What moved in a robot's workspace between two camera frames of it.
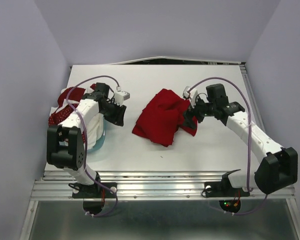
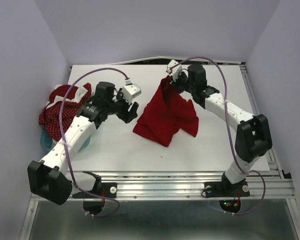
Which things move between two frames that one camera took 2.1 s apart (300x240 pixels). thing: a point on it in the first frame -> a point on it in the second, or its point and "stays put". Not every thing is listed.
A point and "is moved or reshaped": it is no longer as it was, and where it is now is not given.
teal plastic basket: (99, 142) -> (50, 145)
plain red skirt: (162, 116) is moved or reshaped
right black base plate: (223, 189) stays put
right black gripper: (189, 114) -> (181, 74)
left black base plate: (93, 191) stays put
